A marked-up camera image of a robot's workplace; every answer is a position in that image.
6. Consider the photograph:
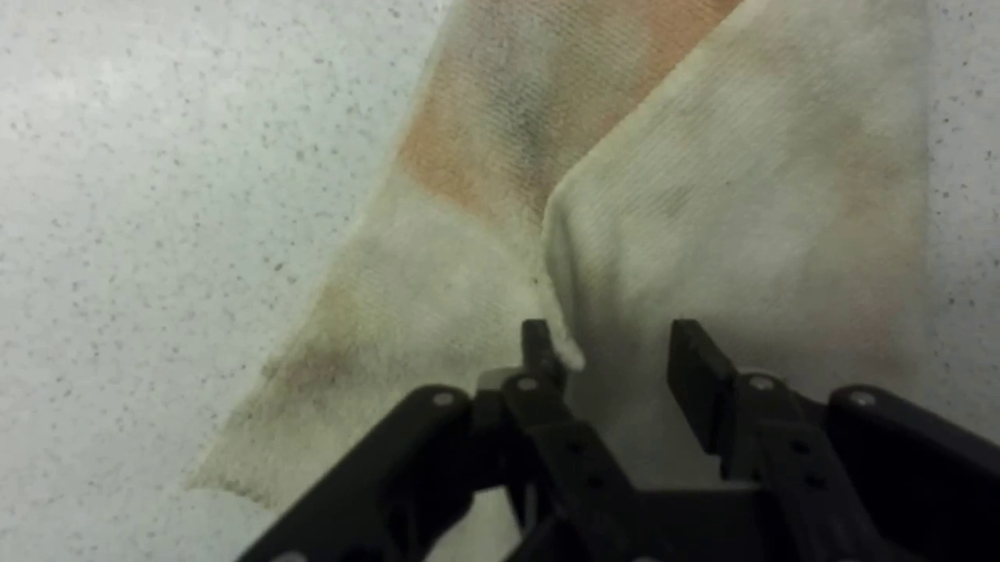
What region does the beige stained cloth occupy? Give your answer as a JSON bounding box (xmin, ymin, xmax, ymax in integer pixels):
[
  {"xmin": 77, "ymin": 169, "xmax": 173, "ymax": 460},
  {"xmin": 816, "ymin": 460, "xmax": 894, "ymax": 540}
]
[{"xmin": 186, "ymin": 0, "xmax": 936, "ymax": 562}]

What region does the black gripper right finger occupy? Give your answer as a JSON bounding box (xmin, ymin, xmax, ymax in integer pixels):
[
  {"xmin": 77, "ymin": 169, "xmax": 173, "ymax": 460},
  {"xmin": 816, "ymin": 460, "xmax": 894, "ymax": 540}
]
[{"xmin": 666, "ymin": 314, "xmax": 1000, "ymax": 562}]

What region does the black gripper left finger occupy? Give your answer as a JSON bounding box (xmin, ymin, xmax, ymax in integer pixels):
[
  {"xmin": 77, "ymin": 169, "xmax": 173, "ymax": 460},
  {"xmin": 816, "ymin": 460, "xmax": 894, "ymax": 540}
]
[{"xmin": 235, "ymin": 314, "xmax": 638, "ymax": 562}]

